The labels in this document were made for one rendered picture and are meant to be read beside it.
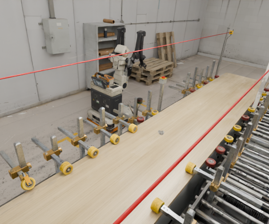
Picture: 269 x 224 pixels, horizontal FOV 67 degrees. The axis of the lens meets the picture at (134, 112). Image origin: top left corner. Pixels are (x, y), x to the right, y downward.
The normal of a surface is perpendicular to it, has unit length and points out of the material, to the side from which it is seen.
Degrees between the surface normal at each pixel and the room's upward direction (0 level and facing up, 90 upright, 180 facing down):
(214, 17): 90
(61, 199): 0
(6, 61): 90
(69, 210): 0
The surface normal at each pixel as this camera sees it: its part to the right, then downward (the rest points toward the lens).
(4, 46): 0.76, 0.35
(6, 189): 0.06, -0.87
